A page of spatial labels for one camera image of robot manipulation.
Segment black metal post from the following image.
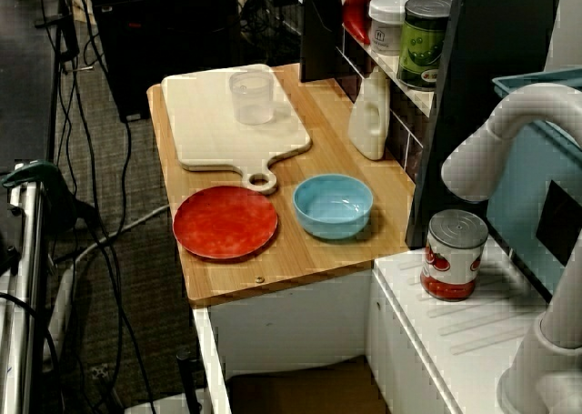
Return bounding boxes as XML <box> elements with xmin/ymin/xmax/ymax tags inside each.
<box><xmin>176</xmin><ymin>348</ymin><xmax>204</xmax><ymax>414</ymax></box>

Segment black wire mesh fence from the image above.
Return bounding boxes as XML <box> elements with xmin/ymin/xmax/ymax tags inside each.
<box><xmin>238</xmin><ymin>0</ymin><xmax>304</xmax><ymax>67</ymax></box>

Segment clear open plastic jar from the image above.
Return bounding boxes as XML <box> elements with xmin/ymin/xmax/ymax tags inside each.
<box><xmin>228</xmin><ymin>70</ymin><xmax>276</xmax><ymax>126</ymax></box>

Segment light grey cable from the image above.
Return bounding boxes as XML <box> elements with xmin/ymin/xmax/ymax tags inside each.
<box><xmin>43</xmin><ymin>203</ymin><xmax>170</xmax><ymax>360</ymax></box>

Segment red round plate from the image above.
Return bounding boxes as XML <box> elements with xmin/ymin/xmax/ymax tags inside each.
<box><xmin>172</xmin><ymin>185</ymin><xmax>279</xmax><ymax>259</ymax></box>

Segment red toy pepper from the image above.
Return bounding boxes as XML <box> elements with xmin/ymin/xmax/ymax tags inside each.
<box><xmin>341</xmin><ymin>0</ymin><xmax>375</xmax><ymax>45</ymax></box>

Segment aluminium frame rail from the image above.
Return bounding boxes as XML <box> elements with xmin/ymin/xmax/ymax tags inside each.
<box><xmin>0</xmin><ymin>161</ymin><xmax>51</xmax><ymax>414</ymax></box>

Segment green clamp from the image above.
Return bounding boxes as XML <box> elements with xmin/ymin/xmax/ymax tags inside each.
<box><xmin>0</xmin><ymin>158</ymin><xmax>78</xmax><ymax>233</ymax></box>

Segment light wooden cutting board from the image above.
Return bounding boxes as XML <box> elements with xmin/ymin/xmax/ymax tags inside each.
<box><xmin>161</xmin><ymin>63</ymin><xmax>314</xmax><ymax>196</ymax></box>

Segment dark shelf unit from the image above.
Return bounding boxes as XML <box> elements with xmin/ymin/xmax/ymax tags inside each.
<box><xmin>299</xmin><ymin>0</ymin><xmax>565</xmax><ymax>251</ymax></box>

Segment tomato can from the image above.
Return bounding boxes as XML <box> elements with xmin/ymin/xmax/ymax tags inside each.
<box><xmin>419</xmin><ymin>208</ymin><xmax>489</xmax><ymax>302</ymax></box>

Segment white toy kitchen cabinet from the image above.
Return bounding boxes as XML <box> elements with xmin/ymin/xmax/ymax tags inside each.
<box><xmin>190</xmin><ymin>245</ymin><xmax>582</xmax><ymax>414</ymax></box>

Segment grey toy faucet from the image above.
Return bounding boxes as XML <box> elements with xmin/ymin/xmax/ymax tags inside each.
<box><xmin>440</xmin><ymin>82</ymin><xmax>582</xmax><ymax>414</ymax></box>

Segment light blue bowl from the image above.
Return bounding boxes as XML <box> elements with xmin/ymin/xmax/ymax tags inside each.
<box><xmin>292</xmin><ymin>173</ymin><xmax>375</xmax><ymax>241</ymax></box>

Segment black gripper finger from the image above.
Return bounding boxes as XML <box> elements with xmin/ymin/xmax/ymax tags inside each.
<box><xmin>317</xmin><ymin>2</ymin><xmax>343</xmax><ymax>32</ymax></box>

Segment white-lidded plastic jar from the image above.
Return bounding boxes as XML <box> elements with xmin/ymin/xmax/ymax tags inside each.
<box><xmin>366</xmin><ymin>0</ymin><xmax>413</xmax><ymax>56</ymax></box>

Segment green peas can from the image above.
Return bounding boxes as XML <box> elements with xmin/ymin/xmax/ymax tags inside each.
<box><xmin>396</xmin><ymin>0</ymin><xmax>454</xmax><ymax>91</ymax></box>

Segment black cable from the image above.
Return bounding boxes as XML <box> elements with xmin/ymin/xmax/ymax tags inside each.
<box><xmin>0</xmin><ymin>293</ymin><xmax>63</xmax><ymax>414</ymax></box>
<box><xmin>93</xmin><ymin>120</ymin><xmax>158</xmax><ymax>414</ymax></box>
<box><xmin>67</xmin><ymin>22</ymin><xmax>124</xmax><ymax>388</ymax></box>

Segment white detergent bottle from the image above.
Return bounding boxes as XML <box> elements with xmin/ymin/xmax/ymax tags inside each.
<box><xmin>347</xmin><ymin>66</ymin><xmax>392</xmax><ymax>161</ymax></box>

